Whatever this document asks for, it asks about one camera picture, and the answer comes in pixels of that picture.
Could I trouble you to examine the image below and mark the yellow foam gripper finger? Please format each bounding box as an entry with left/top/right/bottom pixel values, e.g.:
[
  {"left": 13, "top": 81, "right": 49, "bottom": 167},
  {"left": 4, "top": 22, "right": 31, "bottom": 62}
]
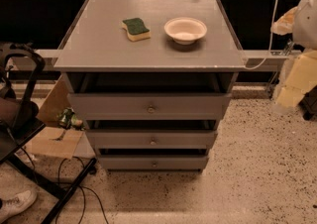
[{"left": 274, "top": 51, "right": 317, "bottom": 108}]

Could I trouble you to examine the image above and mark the grey bottom drawer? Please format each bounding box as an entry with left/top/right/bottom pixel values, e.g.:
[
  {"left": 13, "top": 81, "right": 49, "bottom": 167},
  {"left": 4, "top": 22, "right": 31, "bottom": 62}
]
[{"left": 99, "top": 156, "right": 209, "bottom": 170}]

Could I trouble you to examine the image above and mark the grey drawer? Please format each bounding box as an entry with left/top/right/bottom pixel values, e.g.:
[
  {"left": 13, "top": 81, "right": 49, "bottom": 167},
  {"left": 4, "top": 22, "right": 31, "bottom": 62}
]
[
  {"left": 99, "top": 156, "right": 209, "bottom": 170},
  {"left": 68, "top": 93, "right": 231, "bottom": 121},
  {"left": 86, "top": 130, "right": 217, "bottom": 150}
]

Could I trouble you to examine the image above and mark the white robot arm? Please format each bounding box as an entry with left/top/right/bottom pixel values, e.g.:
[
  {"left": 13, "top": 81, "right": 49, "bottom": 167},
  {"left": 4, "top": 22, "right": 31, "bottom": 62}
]
[{"left": 270, "top": 0, "right": 317, "bottom": 108}]

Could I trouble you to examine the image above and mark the grey drawer cabinet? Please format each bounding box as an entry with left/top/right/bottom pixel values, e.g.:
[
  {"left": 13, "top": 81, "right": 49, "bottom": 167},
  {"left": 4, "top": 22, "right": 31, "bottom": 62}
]
[{"left": 54, "top": 0, "right": 244, "bottom": 160}]

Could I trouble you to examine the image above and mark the grey middle drawer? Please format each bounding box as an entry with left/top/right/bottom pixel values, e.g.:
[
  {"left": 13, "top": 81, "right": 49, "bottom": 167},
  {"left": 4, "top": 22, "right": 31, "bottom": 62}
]
[{"left": 86, "top": 130, "right": 217, "bottom": 150}]

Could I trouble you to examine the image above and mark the grey top drawer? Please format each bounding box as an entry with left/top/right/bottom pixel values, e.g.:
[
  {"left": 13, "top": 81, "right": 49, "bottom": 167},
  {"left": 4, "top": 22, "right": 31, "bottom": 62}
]
[{"left": 68, "top": 93, "right": 231, "bottom": 121}]

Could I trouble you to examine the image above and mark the dark cabinet at right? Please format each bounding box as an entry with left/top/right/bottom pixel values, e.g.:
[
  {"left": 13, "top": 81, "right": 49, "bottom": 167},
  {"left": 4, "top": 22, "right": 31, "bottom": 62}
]
[{"left": 301, "top": 86, "right": 317, "bottom": 120}]

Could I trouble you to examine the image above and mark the metal diagonal strut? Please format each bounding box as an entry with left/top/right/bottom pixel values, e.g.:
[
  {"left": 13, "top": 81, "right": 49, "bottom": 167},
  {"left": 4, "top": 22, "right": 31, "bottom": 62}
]
[{"left": 265, "top": 40, "right": 294, "bottom": 97}]

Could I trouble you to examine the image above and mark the white bowl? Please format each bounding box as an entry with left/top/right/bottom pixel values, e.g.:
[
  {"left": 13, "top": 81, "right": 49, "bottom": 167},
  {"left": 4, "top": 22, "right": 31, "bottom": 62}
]
[{"left": 164, "top": 17, "right": 207, "bottom": 45}]

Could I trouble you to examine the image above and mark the green yellow sponge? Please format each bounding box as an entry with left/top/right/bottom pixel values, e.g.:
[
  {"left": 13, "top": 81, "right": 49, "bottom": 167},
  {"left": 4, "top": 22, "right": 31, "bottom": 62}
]
[{"left": 122, "top": 18, "right": 151, "bottom": 42}]

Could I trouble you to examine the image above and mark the green crumpled packet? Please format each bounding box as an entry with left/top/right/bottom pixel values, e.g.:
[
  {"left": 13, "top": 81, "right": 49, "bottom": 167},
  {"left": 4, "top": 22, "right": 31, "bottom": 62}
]
[{"left": 57, "top": 108, "right": 83, "bottom": 130}]

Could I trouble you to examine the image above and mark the brown cardboard sheet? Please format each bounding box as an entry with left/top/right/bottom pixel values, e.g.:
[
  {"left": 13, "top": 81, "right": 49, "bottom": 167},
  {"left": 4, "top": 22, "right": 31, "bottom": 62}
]
[{"left": 27, "top": 78, "right": 83, "bottom": 159}]

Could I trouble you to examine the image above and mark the black chair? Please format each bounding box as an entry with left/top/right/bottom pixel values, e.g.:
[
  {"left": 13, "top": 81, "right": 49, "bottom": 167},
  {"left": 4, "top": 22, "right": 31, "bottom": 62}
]
[{"left": 0, "top": 42, "right": 96, "bottom": 224}]

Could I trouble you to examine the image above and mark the white sneaker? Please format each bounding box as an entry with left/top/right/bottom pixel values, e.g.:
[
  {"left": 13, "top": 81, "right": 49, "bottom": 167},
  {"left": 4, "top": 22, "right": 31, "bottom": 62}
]
[{"left": 0, "top": 189, "right": 37, "bottom": 224}]

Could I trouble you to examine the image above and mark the white cable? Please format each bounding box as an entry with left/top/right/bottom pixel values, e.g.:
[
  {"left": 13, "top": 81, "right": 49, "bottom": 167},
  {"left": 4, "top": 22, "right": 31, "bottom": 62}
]
[{"left": 243, "top": 0, "right": 279, "bottom": 71}]

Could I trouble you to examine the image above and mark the grey metal rail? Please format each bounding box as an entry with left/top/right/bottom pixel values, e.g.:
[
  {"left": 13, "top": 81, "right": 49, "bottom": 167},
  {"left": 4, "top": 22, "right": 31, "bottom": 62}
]
[{"left": 37, "top": 50, "right": 301, "bottom": 71}]

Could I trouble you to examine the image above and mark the black floor cable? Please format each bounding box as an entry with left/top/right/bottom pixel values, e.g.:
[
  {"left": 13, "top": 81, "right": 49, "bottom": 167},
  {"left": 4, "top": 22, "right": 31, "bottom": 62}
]
[{"left": 53, "top": 156, "right": 110, "bottom": 224}]

